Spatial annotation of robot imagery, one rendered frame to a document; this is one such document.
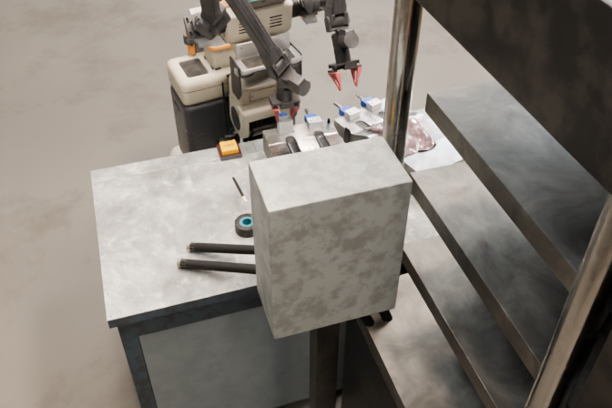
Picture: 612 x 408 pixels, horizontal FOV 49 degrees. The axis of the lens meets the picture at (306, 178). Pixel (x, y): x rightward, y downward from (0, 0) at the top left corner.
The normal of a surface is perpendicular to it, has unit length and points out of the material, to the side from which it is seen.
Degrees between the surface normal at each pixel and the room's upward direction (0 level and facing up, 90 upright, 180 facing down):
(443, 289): 0
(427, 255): 0
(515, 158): 0
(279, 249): 90
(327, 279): 90
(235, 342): 90
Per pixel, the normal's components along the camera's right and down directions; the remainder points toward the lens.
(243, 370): 0.30, 0.62
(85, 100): 0.00, -0.76
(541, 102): -0.95, 0.19
